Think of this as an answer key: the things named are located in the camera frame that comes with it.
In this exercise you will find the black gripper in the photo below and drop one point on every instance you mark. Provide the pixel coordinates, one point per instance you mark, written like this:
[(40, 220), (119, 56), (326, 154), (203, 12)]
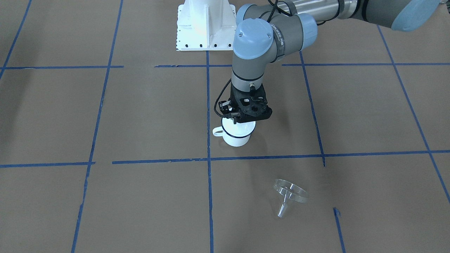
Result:
[(224, 105)]

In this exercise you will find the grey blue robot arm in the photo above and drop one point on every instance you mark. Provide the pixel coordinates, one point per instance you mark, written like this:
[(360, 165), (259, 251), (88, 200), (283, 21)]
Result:
[(267, 33)]

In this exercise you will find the white enamel cup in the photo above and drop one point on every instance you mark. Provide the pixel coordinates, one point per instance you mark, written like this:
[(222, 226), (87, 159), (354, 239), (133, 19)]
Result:
[(234, 133)]

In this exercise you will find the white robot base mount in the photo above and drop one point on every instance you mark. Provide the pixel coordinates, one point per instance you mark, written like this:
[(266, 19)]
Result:
[(205, 25)]

